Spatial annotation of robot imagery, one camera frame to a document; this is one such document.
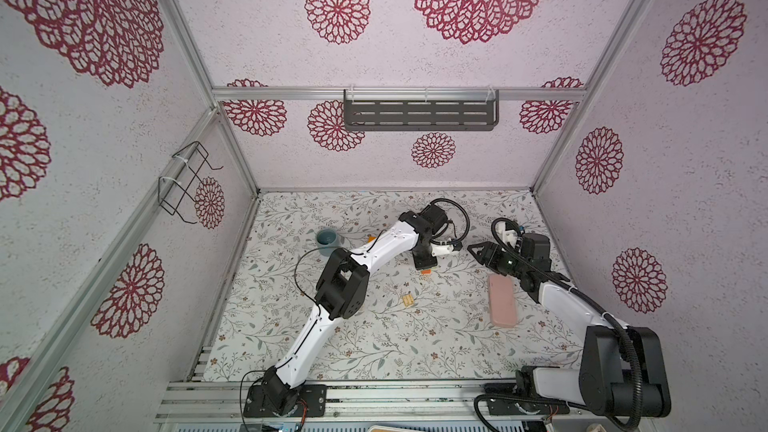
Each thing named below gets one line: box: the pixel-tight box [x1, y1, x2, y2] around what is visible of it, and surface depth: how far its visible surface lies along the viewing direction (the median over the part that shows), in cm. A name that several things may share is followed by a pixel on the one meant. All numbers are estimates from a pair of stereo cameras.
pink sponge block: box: [488, 274, 517, 328], surface depth 89 cm
